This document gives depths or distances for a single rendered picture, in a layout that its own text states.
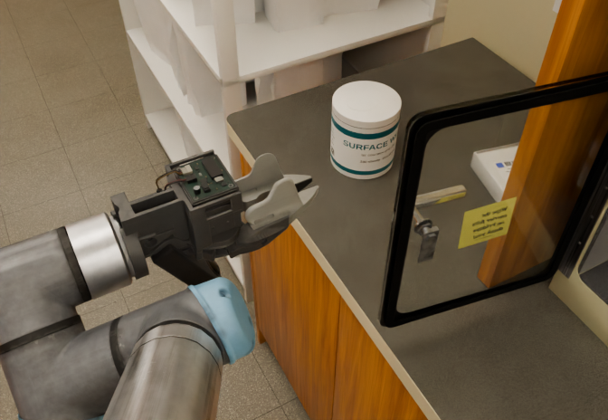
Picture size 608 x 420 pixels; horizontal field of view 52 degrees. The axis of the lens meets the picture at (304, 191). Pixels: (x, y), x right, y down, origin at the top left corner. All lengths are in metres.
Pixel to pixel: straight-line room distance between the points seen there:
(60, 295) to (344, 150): 0.73
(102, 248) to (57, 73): 2.86
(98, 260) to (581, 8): 0.57
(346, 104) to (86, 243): 0.69
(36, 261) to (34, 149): 2.39
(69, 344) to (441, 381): 0.58
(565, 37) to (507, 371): 0.50
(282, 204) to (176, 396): 0.28
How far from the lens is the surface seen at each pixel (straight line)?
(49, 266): 0.60
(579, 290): 1.08
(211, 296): 0.54
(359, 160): 1.20
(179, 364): 0.47
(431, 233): 0.80
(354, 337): 1.22
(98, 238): 0.60
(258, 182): 0.67
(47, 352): 0.59
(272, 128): 1.36
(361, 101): 1.19
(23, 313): 0.60
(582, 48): 0.83
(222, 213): 0.60
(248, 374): 2.06
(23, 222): 2.66
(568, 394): 1.04
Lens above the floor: 1.79
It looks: 45 degrees down
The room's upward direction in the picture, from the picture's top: straight up
